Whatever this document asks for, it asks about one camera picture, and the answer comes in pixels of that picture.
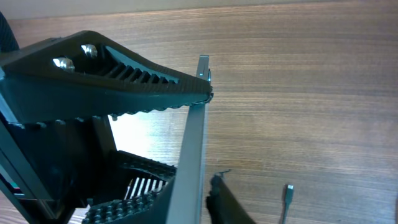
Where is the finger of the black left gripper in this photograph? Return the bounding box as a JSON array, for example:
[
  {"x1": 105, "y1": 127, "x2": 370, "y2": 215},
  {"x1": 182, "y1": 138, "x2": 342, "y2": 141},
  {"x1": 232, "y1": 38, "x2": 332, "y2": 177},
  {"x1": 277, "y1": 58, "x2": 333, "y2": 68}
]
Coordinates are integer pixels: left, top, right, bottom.
[
  {"x1": 1, "y1": 30, "x2": 213, "y2": 124},
  {"x1": 82, "y1": 151, "x2": 177, "y2": 223}
]

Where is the black USB charger cable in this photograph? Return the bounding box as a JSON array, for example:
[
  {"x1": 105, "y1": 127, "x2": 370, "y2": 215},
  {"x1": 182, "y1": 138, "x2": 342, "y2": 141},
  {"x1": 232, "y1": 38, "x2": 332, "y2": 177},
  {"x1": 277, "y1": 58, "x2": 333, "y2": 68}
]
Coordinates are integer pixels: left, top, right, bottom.
[{"x1": 278, "y1": 184, "x2": 295, "y2": 224}]

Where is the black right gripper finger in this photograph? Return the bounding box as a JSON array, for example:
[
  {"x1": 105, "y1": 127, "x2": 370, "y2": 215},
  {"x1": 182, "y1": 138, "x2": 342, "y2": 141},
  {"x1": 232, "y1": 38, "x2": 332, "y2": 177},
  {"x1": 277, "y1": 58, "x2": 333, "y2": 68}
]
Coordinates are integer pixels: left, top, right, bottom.
[{"x1": 206, "y1": 169, "x2": 256, "y2": 224}]

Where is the blue Galaxy smartphone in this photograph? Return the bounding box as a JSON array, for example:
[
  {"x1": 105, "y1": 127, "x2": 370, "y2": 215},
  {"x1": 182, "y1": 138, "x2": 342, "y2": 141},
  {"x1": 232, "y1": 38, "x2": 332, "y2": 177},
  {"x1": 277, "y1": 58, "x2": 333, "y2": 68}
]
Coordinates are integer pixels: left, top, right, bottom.
[{"x1": 165, "y1": 55, "x2": 212, "y2": 224}]

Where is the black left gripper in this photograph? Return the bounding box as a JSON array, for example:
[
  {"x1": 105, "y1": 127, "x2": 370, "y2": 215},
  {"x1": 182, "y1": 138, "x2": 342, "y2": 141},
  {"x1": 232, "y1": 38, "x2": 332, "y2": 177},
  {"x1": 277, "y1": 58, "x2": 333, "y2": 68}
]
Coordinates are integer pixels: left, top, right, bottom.
[{"x1": 1, "y1": 113, "x2": 116, "y2": 223}]

